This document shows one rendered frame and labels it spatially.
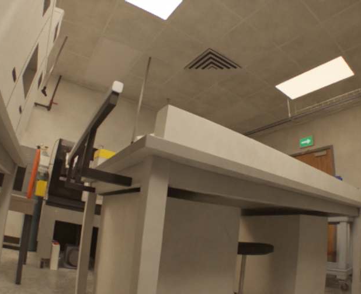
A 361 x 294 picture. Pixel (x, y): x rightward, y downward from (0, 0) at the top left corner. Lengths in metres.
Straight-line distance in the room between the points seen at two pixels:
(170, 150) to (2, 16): 0.51
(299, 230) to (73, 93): 3.83
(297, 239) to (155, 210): 1.18
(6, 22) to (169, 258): 0.87
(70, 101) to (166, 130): 3.65
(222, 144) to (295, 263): 1.12
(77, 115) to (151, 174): 3.58
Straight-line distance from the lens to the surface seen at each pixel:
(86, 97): 4.23
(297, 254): 1.59
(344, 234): 2.90
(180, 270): 0.92
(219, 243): 1.03
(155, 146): 0.52
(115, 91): 0.53
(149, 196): 0.54
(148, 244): 0.55
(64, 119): 4.02
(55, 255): 2.70
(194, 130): 0.61
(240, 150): 0.71
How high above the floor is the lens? 0.72
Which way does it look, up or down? 18 degrees up
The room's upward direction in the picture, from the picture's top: 6 degrees clockwise
